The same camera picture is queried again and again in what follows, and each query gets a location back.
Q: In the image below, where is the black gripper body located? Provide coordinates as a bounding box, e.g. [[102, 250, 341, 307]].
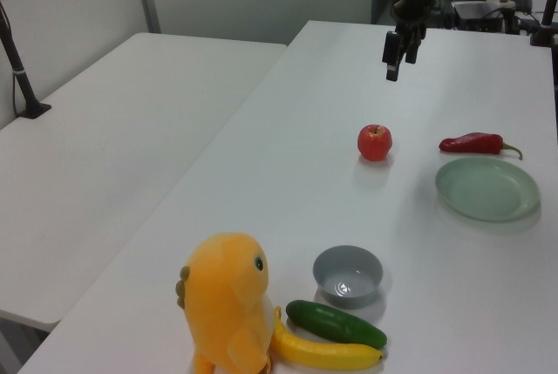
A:
[[392, 0, 435, 40]]

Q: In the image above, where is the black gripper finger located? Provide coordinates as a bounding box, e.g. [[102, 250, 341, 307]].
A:
[[405, 27, 427, 65], [382, 31, 402, 84]]

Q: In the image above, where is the red apple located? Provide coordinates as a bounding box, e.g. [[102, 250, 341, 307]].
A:
[[357, 124, 393, 163]]

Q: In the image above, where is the black desktop device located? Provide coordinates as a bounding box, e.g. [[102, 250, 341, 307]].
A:
[[452, 0, 503, 34]]

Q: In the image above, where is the red chili pepper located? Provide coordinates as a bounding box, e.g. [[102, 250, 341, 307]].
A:
[[439, 132, 524, 160]]

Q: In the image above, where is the black pole with clamp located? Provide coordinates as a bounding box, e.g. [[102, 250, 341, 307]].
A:
[[529, 0, 558, 48]]

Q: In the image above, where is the pale green plate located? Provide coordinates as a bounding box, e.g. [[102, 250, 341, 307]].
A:
[[434, 156, 541, 223]]

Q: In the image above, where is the grey bowl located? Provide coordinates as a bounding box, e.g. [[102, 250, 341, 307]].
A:
[[312, 245, 384, 309]]

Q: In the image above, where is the green cucumber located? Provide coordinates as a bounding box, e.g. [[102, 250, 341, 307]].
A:
[[285, 299, 388, 348]]

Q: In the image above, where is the white side table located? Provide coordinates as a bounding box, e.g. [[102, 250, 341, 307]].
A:
[[0, 32, 289, 332]]

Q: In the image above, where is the orange plush duck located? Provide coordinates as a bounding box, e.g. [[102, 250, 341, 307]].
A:
[[175, 232, 282, 374]]

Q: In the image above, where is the yellow banana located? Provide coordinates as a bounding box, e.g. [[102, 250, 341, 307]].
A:
[[270, 306, 384, 371]]

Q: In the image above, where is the black pole with base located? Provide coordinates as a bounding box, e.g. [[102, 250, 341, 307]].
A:
[[0, 1, 52, 120]]

